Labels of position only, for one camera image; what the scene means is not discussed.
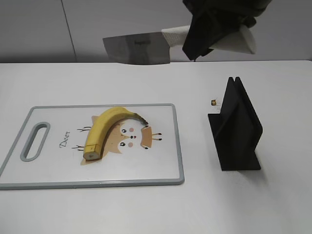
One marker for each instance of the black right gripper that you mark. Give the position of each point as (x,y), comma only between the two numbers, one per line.
(223,18)

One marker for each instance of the white grey-rimmed cutting board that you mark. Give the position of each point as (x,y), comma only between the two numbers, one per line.
(44,150)

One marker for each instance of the yellow banana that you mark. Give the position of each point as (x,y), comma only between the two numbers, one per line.
(106,121)

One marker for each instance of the white-handled kitchen knife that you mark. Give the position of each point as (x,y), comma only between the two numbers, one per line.
(154,47)

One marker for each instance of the black knife stand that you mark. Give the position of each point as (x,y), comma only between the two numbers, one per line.
(236,129)

